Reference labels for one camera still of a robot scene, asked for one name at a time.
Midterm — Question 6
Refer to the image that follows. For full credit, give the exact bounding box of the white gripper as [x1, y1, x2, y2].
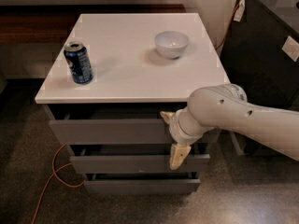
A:
[160, 107, 213, 170]

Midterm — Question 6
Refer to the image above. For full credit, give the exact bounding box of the grey top drawer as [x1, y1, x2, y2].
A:
[48, 105, 225, 146]

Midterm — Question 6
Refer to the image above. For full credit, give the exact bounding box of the grey drawer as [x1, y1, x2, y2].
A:
[84, 173, 200, 195]
[48, 105, 225, 146]
[70, 144, 210, 174]

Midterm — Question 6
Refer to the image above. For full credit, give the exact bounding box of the blue pepsi can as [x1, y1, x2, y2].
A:
[64, 41, 93, 84]

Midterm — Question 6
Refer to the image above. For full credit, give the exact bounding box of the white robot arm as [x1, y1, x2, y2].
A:
[161, 84, 299, 170]

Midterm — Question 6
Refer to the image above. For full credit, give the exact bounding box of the grey middle drawer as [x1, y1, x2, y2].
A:
[70, 144, 210, 174]

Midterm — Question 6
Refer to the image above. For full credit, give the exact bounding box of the grey bottom drawer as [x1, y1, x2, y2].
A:
[84, 173, 200, 195]

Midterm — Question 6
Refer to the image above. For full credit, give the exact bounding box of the white top drawer cabinet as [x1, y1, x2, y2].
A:
[34, 12, 237, 156]

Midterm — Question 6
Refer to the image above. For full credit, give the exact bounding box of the white bowl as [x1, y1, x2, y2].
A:
[154, 31, 190, 59]

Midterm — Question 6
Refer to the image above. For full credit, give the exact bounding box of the black cabinet on right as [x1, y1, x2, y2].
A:
[220, 0, 299, 157]

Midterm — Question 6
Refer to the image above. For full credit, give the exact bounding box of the white label on cabinet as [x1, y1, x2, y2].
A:
[282, 36, 299, 62]

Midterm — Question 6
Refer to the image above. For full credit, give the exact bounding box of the dark wooden bench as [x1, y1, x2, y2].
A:
[0, 4, 186, 44]

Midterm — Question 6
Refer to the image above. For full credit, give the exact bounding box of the orange floor cable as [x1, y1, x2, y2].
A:
[30, 144, 86, 224]

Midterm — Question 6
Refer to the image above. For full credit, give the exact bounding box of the orange cable with tag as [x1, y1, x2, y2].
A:
[214, 0, 299, 51]

